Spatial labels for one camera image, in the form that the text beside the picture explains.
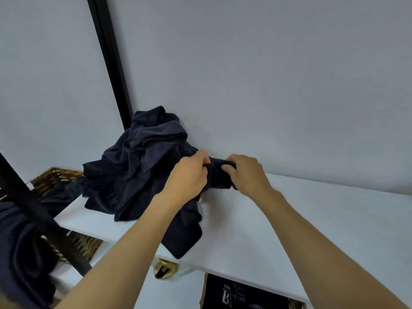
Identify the person's right hand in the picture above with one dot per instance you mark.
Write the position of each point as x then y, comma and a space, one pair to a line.
251, 176

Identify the person's left hand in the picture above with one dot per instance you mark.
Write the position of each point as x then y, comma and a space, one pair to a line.
186, 180

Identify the dark navy printed towel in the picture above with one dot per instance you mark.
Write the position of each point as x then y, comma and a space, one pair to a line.
219, 176

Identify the heap of dark navy towels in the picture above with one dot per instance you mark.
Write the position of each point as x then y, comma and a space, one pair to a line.
138, 164

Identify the woven wicker basket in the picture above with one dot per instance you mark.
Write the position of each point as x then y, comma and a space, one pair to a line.
202, 296

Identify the person's right forearm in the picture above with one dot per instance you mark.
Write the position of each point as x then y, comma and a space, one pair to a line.
322, 254

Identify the person's left forearm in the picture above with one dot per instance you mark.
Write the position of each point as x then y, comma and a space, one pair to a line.
128, 254

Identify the gold black object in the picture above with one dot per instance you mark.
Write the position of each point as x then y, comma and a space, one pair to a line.
164, 270

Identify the large wicker hamper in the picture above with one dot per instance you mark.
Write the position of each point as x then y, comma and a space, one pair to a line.
54, 176

